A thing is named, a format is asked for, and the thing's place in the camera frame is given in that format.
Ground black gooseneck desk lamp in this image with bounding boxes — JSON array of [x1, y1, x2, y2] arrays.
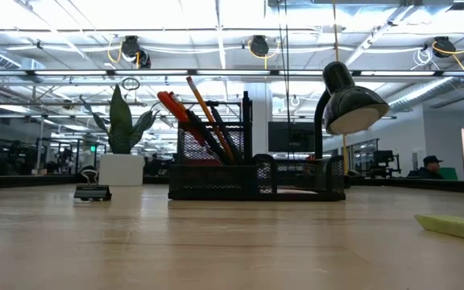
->
[[313, 60, 392, 160]]

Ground green eraser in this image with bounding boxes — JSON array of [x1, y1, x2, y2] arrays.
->
[[413, 213, 464, 245]]

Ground white plant pot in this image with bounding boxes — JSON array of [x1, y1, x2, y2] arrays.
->
[[97, 153, 145, 188]]

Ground seated person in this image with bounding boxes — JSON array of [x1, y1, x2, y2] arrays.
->
[[416, 155, 445, 180]]

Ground black monitor cart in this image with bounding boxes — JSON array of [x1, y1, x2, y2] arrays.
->
[[367, 149, 403, 179]]

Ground black mesh desk organizer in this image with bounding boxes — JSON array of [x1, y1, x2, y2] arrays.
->
[[167, 121, 347, 203]]

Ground red-handled scissors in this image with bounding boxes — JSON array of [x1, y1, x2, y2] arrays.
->
[[156, 90, 223, 167]]

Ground distant person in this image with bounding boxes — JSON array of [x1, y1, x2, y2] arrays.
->
[[147, 152, 163, 175]]

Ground black ceiling cord reel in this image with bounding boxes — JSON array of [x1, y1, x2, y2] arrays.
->
[[247, 35, 271, 58], [432, 35, 458, 60], [119, 35, 153, 70]]

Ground black monitor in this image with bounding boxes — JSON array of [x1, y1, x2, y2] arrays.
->
[[267, 121, 316, 154]]

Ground green snake plant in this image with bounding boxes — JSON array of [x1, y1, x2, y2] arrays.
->
[[79, 83, 161, 155]]

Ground black binder clip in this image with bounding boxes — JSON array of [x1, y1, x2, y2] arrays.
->
[[72, 168, 113, 203]]

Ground green chair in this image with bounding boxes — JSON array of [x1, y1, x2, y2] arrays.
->
[[437, 167, 459, 181]]

